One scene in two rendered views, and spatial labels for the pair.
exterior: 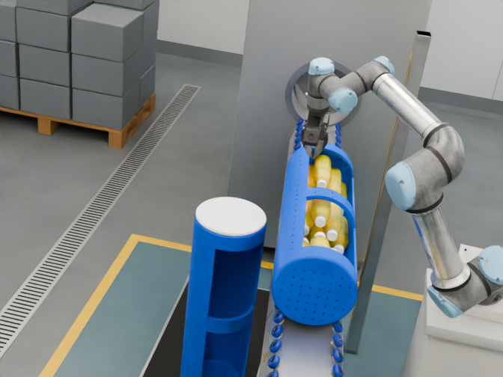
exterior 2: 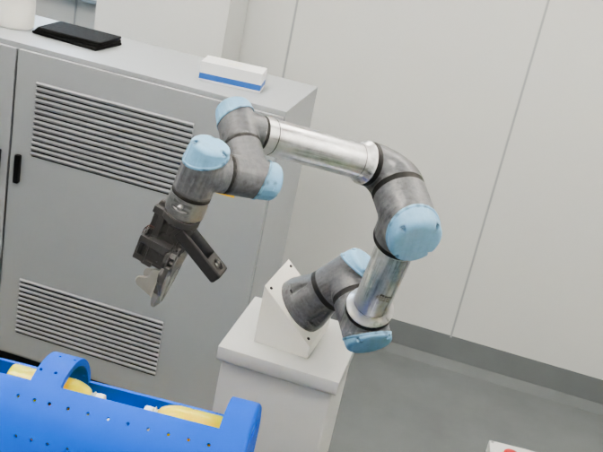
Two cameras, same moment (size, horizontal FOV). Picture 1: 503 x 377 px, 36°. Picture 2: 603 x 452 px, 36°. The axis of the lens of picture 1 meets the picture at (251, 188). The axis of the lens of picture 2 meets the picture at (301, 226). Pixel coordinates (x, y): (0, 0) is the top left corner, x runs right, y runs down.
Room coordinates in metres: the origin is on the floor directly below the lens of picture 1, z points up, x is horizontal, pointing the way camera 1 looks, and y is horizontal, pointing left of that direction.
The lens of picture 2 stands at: (1.98, 1.38, 2.33)
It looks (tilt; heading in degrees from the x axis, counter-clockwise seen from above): 22 degrees down; 272
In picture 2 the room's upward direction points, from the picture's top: 12 degrees clockwise
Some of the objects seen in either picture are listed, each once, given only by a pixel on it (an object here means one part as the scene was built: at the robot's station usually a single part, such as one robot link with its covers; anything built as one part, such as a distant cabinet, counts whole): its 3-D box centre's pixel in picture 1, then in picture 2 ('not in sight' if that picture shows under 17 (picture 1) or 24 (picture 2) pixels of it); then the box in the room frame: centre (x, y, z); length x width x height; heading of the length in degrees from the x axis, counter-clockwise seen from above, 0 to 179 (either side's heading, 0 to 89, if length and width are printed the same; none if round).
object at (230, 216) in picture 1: (230, 215); not in sight; (2.57, 0.07, 1.03); 0.28 x 0.28 x 0.01
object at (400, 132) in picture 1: (382, 209); not in sight; (3.10, -0.62, 0.85); 0.06 x 0.06 x 1.70; 88
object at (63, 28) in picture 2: not in sight; (77, 34); (3.17, -2.26, 1.46); 0.32 x 0.23 x 0.04; 172
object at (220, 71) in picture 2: not in sight; (233, 73); (2.49, -2.10, 1.48); 0.24 x 0.12 x 0.08; 0
